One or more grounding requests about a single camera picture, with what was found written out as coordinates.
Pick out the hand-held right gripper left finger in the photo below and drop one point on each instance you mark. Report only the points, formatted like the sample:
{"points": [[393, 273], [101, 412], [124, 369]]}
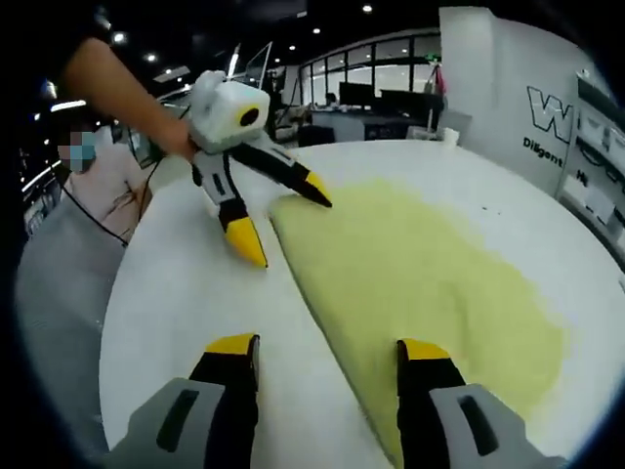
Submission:
{"points": [[224, 391]]}

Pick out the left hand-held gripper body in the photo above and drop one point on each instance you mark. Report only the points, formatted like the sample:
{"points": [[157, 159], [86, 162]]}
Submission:
{"points": [[220, 115]]}

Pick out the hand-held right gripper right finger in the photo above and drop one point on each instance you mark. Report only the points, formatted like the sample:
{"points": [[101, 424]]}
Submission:
{"points": [[425, 386]]}

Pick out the yellow and blue garment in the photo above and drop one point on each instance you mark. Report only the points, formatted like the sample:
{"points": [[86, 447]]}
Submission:
{"points": [[415, 273]]}

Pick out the black office chair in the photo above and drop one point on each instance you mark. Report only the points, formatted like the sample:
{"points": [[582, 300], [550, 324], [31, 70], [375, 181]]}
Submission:
{"points": [[316, 137]]}

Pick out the black computer monitor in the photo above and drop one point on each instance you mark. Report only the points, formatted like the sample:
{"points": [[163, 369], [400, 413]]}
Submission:
{"points": [[358, 94], [410, 102]]}

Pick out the grey office desk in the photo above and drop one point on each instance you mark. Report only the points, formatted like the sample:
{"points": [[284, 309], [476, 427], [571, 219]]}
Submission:
{"points": [[376, 127]]}

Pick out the person's torso in pink shirt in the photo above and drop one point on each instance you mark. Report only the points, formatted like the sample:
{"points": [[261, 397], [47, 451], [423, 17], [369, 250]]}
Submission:
{"points": [[112, 185]]}

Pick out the white paper cup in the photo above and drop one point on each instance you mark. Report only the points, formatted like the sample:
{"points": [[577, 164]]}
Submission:
{"points": [[451, 137]]}

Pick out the hanging pink bag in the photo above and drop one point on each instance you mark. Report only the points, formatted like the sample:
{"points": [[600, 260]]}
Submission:
{"points": [[438, 80]]}

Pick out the white mesh office chair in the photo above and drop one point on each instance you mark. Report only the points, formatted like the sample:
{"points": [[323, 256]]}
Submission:
{"points": [[63, 303]]}

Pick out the grey office chair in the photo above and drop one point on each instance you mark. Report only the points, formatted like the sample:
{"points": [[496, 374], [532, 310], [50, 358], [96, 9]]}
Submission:
{"points": [[461, 119]]}

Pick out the grey metal shelving rack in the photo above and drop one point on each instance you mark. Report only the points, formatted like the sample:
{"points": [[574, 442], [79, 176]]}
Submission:
{"points": [[598, 93]]}

